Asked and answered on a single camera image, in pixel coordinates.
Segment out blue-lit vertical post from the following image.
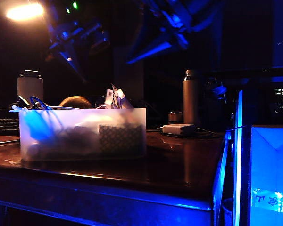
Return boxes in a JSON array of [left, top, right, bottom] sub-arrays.
[[233, 90, 244, 226]]

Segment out white power adapter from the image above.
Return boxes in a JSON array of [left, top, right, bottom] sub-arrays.
[[162, 123, 196, 136]]

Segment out brown fuzzy kiwi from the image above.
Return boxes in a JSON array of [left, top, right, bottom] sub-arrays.
[[58, 96, 93, 110]]

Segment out white carton with label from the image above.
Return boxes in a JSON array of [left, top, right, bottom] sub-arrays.
[[250, 125, 283, 226]]

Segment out brown metal bottle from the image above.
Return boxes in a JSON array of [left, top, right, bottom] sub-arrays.
[[182, 69, 200, 126]]

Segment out crumpled white paper packets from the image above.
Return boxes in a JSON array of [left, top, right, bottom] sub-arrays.
[[104, 83, 134, 110]]

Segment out small dark jar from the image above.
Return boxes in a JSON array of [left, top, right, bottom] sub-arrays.
[[167, 112, 183, 125]]

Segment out black adapter cable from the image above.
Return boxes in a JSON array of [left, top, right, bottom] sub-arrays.
[[155, 127, 224, 139]]

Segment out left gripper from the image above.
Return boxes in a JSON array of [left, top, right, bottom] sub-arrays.
[[48, 21, 110, 83]]

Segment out checkered patterned pouch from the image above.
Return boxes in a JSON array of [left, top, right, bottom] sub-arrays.
[[98, 124, 145, 156]]

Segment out blue cable loop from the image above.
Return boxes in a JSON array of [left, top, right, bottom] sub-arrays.
[[29, 96, 53, 110]]

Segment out translucent frosted plastic box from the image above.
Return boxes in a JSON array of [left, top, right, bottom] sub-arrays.
[[18, 107, 148, 163]]

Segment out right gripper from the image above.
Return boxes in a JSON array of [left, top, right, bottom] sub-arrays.
[[126, 7, 192, 65]]

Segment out black keyboard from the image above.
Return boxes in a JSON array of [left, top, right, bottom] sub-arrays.
[[0, 118, 20, 136]]

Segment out white bottle with black lid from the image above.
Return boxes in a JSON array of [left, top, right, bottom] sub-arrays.
[[17, 69, 44, 102]]

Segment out white cable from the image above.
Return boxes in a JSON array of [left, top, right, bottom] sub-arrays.
[[10, 105, 30, 113]]

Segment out blue-lit slanted bar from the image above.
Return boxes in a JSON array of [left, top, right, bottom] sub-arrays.
[[211, 133, 230, 226]]

